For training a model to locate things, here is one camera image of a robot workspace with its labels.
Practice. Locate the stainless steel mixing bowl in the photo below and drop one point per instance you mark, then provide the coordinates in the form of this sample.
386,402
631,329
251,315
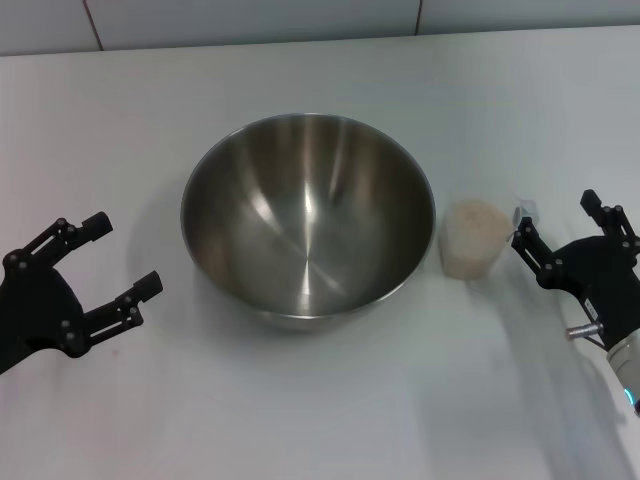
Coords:
310,225

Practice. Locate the clear plastic measuring cup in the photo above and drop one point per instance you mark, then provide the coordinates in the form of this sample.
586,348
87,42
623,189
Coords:
525,207

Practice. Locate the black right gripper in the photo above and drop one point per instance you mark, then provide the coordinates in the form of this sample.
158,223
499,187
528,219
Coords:
605,280

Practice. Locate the white rice grains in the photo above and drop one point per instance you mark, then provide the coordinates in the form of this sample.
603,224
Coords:
472,240

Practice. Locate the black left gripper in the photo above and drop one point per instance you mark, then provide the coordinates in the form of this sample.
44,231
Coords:
35,310

